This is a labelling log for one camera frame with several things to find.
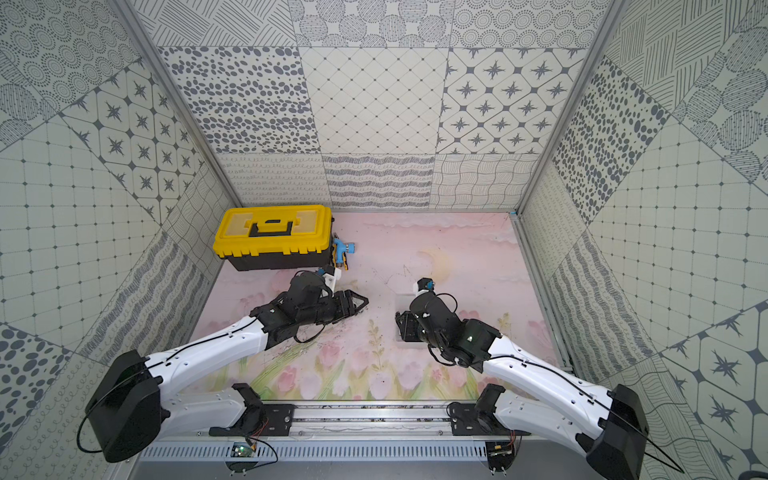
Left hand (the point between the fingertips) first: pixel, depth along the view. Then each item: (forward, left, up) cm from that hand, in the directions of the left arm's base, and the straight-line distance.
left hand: (365, 297), depth 78 cm
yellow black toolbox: (+19, +30, +1) cm, 36 cm away
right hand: (-6, -10, -3) cm, 12 cm away
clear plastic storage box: (+6, -10, -14) cm, 18 cm away
